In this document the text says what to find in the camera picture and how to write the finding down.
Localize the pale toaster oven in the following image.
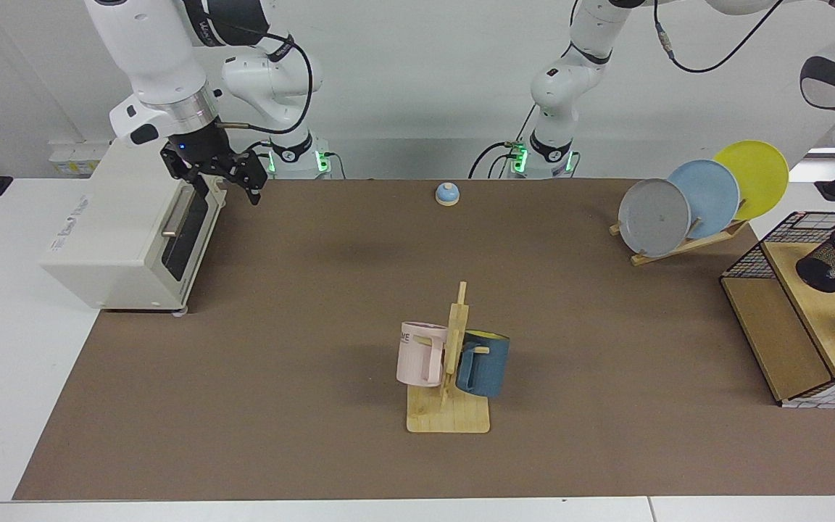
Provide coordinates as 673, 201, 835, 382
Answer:
39, 138, 228, 316

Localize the white power strip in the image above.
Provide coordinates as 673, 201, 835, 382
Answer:
50, 140, 112, 177

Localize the brown table cloth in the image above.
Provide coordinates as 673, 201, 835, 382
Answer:
13, 179, 835, 501

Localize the pink mug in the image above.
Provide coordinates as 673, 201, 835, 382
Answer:
396, 321, 449, 388

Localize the dark teal mug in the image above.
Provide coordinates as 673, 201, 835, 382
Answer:
455, 330, 511, 399

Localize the wooden cup stand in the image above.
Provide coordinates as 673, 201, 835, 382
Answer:
407, 281, 491, 434

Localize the grey plate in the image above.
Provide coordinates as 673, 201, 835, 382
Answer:
618, 178, 691, 257

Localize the wooden plate rack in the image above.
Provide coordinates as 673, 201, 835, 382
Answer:
609, 217, 750, 267

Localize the light blue plate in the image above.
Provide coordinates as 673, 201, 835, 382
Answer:
668, 159, 741, 240

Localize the yellow plate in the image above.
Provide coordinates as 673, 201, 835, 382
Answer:
713, 140, 790, 221

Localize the black base cable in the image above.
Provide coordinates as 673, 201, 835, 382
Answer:
468, 101, 534, 180

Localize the wire basket with wooden floor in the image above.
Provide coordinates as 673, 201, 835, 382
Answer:
720, 212, 835, 410

